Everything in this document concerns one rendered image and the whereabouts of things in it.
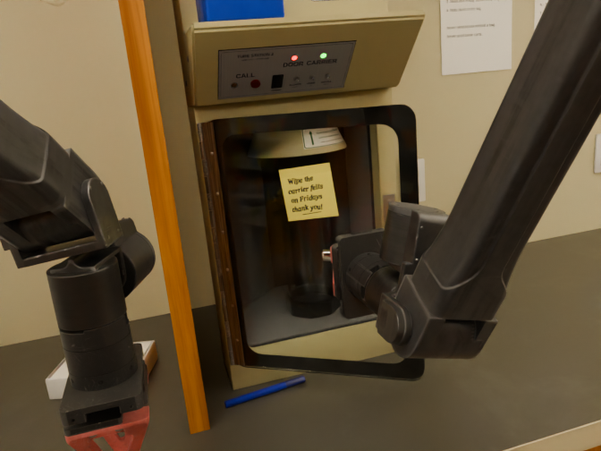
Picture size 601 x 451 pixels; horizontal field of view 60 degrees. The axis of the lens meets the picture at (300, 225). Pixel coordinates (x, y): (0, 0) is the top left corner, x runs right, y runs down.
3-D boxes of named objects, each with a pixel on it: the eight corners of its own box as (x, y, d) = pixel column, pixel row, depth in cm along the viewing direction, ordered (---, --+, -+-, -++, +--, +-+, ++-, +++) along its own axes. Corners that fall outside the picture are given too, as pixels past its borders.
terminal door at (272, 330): (237, 364, 86) (204, 119, 76) (425, 379, 77) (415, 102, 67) (235, 366, 86) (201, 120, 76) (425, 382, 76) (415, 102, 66)
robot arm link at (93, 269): (29, 267, 42) (98, 261, 41) (70, 242, 48) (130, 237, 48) (47, 344, 43) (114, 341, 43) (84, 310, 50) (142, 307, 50)
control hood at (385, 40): (191, 106, 76) (181, 34, 74) (393, 87, 84) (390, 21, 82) (200, 106, 65) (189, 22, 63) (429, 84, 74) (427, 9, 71)
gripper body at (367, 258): (383, 225, 63) (413, 241, 56) (387, 303, 66) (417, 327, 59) (333, 234, 61) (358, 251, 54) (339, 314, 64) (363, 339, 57)
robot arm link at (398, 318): (394, 352, 45) (479, 353, 47) (419, 221, 43) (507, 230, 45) (345, 302, 56) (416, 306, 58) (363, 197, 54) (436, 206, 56)
